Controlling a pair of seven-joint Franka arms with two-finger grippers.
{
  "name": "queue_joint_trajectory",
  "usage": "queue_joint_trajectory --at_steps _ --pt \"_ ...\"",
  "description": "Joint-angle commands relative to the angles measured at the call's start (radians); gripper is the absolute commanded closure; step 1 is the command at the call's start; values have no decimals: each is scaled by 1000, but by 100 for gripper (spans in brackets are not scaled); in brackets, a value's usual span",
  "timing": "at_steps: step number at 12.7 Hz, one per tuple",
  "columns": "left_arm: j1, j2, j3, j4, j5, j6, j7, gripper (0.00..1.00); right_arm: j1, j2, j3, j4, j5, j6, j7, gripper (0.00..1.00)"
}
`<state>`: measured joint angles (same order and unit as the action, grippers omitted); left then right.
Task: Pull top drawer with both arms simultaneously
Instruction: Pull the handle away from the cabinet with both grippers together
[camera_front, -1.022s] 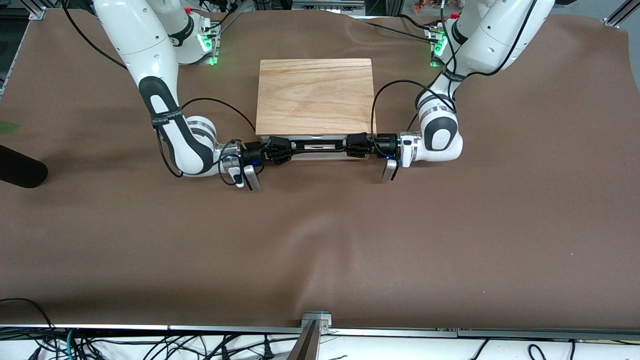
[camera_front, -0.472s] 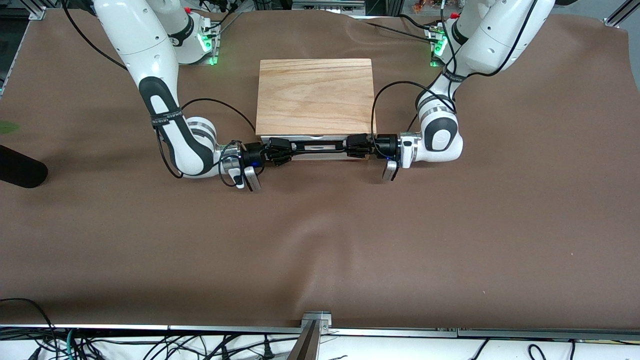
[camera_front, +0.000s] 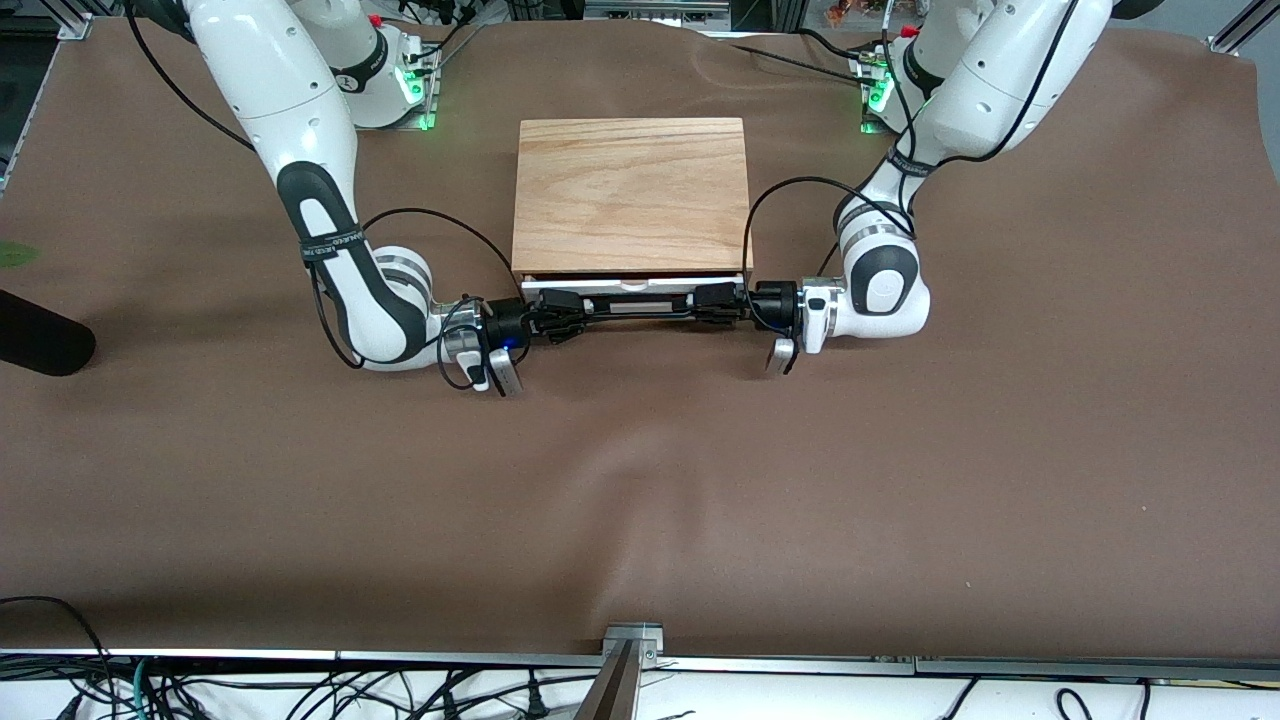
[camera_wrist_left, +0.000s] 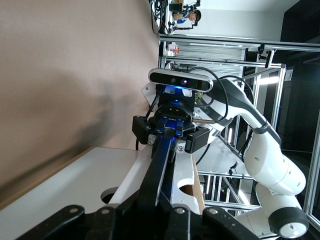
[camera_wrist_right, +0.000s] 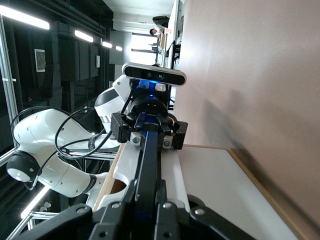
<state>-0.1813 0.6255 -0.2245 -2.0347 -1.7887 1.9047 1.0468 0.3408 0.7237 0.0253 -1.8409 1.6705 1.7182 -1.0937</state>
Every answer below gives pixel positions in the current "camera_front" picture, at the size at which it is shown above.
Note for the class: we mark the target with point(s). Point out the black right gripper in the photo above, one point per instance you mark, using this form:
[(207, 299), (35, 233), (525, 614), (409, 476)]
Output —
[(511, 322)]

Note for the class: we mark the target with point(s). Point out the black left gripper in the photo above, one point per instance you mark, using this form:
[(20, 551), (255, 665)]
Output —
[(771, 302)]

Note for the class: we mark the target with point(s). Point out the wooden drawer cabinet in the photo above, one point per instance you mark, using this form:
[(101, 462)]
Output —
[(630, 190)]

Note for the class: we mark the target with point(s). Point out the brown table cover sheet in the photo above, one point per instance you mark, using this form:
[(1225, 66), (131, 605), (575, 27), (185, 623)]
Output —
[(640, 480)]

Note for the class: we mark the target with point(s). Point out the grey metal box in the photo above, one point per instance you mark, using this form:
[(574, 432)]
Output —
[(655, 12)]

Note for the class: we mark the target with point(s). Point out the orange patterned object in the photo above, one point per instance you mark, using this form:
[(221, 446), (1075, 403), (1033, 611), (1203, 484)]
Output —
[(860, 8)]

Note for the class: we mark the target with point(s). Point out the black rounded bar object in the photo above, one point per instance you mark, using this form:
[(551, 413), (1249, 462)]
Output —
[(40, 335)]

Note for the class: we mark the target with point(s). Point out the aluminium camera mount post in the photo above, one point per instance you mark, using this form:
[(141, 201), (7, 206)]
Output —
[(612, 690)]

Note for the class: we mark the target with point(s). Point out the aluminium frame profile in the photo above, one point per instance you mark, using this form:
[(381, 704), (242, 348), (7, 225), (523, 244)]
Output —
[(1240, 28), (72, 25)]

